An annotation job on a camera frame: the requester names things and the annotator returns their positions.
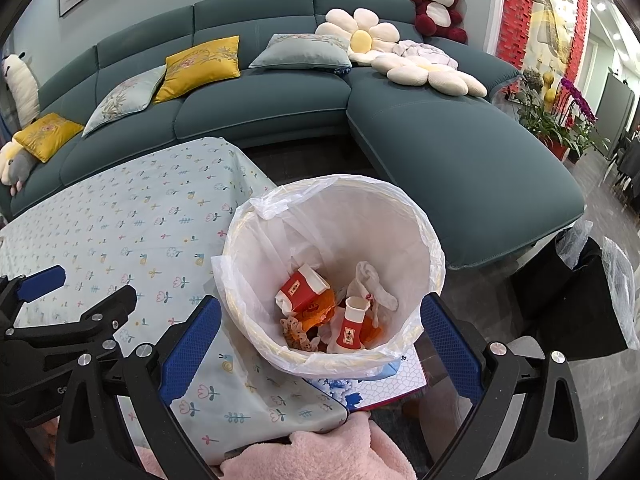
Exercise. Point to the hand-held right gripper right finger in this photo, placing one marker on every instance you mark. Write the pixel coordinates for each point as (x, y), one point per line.
(450, 345)

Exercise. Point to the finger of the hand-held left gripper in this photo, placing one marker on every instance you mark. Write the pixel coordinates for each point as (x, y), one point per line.
(100, 317)
(42, 282)

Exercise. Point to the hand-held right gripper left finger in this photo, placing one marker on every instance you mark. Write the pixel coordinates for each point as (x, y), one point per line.
(192, 345)

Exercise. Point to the cream trash bin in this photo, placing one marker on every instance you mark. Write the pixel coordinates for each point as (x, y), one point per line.
(436, 260)

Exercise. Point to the red and white paper box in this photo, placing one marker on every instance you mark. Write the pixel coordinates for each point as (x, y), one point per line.
(350, 332)
(295, 290)

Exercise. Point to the pink-brown hair scrunchie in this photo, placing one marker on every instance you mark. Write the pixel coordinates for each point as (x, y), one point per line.
(295, 332)

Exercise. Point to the white sock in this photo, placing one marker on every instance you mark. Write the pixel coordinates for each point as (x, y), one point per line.
(367, 277)

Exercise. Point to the white lined trash bin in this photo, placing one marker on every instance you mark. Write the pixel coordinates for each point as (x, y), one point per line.
(350, 220)

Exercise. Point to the blue and white patterned box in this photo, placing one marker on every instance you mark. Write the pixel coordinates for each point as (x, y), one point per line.
(380, 385)

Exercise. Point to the grey plush mouse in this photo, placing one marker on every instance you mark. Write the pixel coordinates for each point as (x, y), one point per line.
(22, 172)

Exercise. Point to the black bin with clear bag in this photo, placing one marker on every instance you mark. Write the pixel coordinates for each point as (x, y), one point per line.
(565, 300)

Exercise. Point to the yellow embroidered cushion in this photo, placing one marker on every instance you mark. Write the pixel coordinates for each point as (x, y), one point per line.
(47, 135)
(200, 67)

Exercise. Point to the pink fleece garment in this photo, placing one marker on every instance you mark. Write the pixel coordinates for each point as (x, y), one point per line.
(320, 450)

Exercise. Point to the clear plastic wrap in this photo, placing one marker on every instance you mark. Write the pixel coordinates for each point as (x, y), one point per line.
(620, 285)

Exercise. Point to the teal sectional sofa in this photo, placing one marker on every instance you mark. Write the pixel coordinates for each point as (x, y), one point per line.
(440, 160)

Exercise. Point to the long white plush animal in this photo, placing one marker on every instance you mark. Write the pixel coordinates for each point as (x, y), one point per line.
(20, 90)

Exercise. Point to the grey-blue embroidered cushion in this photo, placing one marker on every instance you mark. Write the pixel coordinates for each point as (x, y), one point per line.
(300, 52)
(125, 100)

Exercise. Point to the green potted plant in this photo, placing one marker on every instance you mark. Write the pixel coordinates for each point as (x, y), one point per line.
(540, 120)

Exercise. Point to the dark chair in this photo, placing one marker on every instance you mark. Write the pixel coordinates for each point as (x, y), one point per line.
(627, 165)

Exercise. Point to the yellow gourd ornament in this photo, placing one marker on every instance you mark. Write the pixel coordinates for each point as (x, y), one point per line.
(550, 87)

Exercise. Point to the purple orchid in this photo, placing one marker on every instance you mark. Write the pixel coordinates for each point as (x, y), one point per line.
(580, 100)

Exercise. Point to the grey cabinet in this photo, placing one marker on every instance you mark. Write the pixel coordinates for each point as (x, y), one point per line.
(615, 115)

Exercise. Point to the pale crumpled cloth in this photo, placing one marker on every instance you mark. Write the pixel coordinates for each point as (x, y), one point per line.
(425, 52)

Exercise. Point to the red teddy bear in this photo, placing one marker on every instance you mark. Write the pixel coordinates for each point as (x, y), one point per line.
(440, 7)

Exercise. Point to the red and gold wall decoration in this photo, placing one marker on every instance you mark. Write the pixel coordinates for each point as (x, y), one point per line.
(515, 10)

